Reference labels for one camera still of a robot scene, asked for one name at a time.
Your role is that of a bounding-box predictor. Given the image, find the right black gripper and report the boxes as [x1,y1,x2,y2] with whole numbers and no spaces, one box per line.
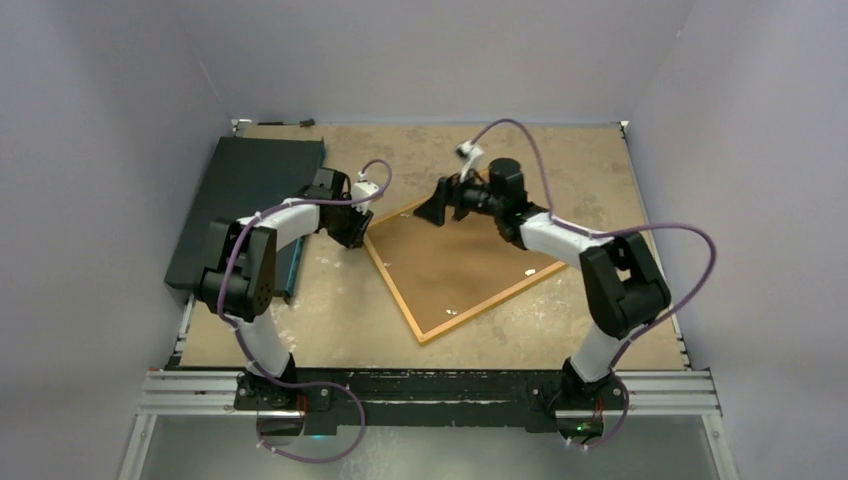
[413,165,503,228]

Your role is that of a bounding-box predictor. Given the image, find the yellow picture frame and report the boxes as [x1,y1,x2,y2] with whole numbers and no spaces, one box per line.
[362,168,568,346]

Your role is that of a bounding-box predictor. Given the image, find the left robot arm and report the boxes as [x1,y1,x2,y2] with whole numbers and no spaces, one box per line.
[193,168,389,409]

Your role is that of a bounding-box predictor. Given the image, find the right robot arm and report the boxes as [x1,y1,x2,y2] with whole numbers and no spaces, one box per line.
[413,158,671,407]

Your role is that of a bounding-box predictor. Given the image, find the dark blue flat box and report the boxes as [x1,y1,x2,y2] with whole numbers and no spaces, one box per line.
[164,137,326,291]

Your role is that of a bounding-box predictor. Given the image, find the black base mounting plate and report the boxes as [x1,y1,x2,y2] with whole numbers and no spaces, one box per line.
[234,367,625,436]

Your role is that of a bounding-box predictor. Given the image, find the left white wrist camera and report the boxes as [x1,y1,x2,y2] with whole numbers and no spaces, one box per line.
[350,171,381,215]

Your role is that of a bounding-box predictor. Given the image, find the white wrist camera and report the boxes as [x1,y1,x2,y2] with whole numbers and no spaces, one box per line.
[455,140,484,182]
[350,171,381,215]

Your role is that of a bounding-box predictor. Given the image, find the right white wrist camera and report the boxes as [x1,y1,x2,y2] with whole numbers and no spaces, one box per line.
[455,140,484,182]

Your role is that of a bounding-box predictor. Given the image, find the aluminium rail frame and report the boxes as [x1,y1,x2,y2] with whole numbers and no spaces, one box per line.
[120,369,738,479]

